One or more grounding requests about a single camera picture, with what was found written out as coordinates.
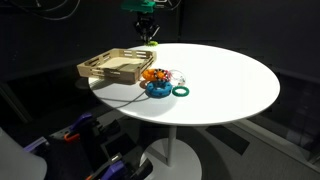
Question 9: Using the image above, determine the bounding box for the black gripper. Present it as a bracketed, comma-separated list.
[134, 11, 161, 44]

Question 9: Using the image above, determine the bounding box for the wooden slatted crate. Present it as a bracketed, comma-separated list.
[76, 47, 158, 85]

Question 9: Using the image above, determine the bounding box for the black equipment stand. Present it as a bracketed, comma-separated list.
[46, 116, 154, 180]

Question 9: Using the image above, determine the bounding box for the orange clip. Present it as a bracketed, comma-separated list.
[63, 132, 81, 143]

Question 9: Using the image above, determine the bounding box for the purple clamp with silver tip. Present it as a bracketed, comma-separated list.
[99, 153, 134, 180]

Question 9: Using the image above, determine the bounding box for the purple bar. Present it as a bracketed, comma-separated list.
[23, 136, 49, 154]

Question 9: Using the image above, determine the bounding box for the white rounded object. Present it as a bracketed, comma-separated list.
[0, 126, 48, 180]

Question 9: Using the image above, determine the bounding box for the black white red beaded ring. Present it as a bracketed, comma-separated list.
[153, 68, 173, 83]

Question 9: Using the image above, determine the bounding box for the orange ring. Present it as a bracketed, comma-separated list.
[141, 68, 166, 83]

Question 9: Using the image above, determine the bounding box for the blue ring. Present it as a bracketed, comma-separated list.
[145, 80, 174, 98]

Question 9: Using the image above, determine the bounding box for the clear plastic ring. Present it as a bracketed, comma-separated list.
[168, 68, 188, 88]

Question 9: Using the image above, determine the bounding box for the dark green ring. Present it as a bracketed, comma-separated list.
[171, 85, 190, 98]

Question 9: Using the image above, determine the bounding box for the grey cable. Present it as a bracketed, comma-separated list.
[8, 0, 82, 22]

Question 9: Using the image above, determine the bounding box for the purple clamp handle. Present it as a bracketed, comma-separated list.
[68, 112, 95, 133]

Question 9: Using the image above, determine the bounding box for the white table pedestal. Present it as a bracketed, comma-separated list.
[139, 124, 203, 180]

